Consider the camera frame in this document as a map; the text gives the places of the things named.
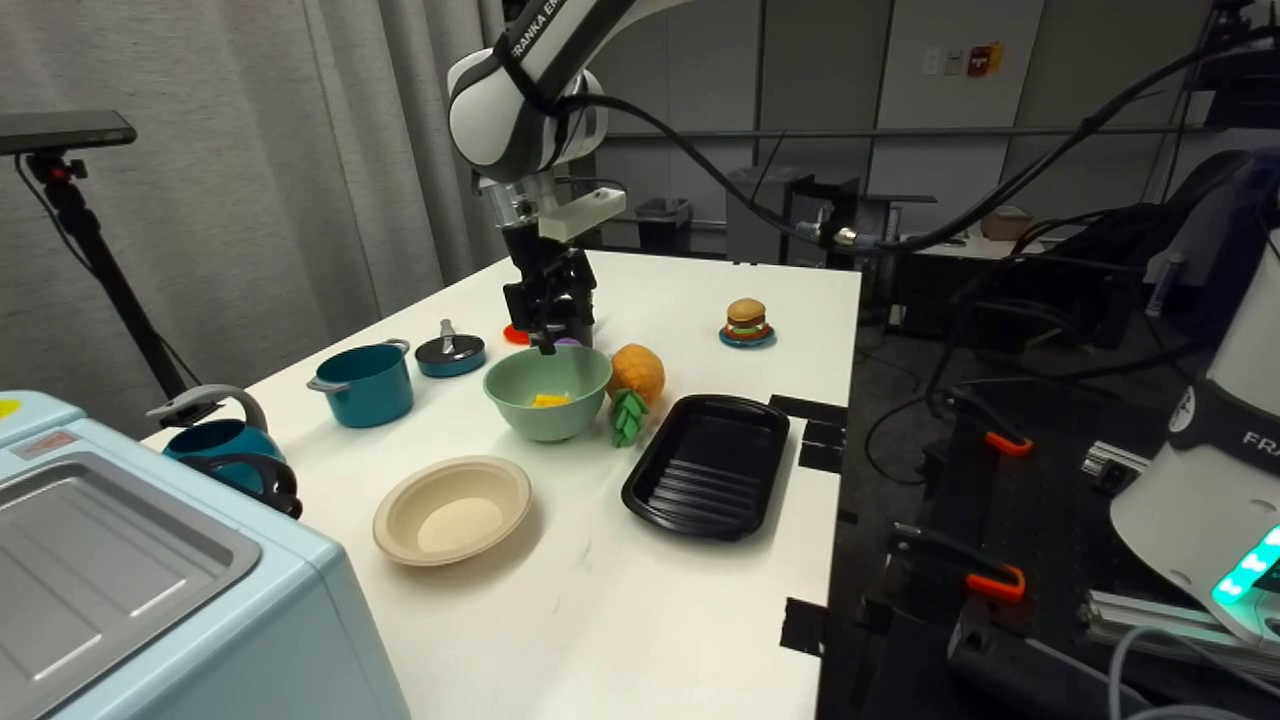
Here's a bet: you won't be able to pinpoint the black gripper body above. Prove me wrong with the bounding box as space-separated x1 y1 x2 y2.
504 223 594 335

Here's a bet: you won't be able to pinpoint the green bowl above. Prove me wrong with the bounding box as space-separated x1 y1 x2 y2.
483 349 613 443

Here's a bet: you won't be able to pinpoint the yellow potato fries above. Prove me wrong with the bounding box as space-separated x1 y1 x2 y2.
529 391 567 408

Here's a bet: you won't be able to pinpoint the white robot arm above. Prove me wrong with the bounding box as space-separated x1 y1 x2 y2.
447 0 682 355

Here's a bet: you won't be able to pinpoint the beige plate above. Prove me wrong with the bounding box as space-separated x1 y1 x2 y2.
371 457 530 566

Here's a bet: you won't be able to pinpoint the orange toy pineapple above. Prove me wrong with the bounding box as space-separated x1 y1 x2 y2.
606 342 664 449

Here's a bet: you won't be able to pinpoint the teal toy pot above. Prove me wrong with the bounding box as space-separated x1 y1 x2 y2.
307 338 411 429

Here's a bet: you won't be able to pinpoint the toy hamburger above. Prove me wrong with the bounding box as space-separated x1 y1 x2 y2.
718 294 777 349

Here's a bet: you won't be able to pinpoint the black rectangular tray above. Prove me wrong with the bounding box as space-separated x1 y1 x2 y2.
620 396 789 541

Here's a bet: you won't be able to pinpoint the teal toy kettle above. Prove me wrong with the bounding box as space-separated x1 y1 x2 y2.
149 384 303 520

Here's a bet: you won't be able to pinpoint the light blue toy oven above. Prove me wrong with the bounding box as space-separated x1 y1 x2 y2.
0 389 411 720

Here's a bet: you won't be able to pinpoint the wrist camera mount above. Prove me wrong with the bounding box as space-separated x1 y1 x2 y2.
535 188 626 244

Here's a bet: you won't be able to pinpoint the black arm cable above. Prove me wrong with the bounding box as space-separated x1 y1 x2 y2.
573 25 1280 254

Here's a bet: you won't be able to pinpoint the orange handled clamp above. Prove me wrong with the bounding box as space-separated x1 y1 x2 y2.
942 389 1037 458
890 520 1027 608

